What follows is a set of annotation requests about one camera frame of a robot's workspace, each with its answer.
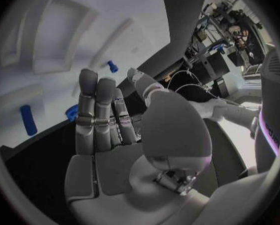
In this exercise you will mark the blue cylinder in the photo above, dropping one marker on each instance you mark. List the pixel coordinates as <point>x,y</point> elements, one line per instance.
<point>28,121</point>

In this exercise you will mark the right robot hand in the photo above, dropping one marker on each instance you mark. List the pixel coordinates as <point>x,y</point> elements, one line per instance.
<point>121,172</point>

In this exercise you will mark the cluttered workshop desk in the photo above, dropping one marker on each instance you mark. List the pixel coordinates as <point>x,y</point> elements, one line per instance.
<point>214,61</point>

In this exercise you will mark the blue block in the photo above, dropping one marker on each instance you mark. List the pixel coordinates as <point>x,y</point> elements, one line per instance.
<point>71,113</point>

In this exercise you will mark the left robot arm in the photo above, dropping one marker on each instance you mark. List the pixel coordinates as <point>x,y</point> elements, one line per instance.
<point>233,109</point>

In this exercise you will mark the blue peg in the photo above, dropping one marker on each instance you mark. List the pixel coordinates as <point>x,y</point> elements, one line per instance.
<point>112,66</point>

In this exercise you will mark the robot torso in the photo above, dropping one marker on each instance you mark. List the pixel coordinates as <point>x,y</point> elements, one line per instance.
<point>272,97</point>

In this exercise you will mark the white task board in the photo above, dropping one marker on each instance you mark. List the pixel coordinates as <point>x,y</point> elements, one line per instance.
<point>121,22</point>

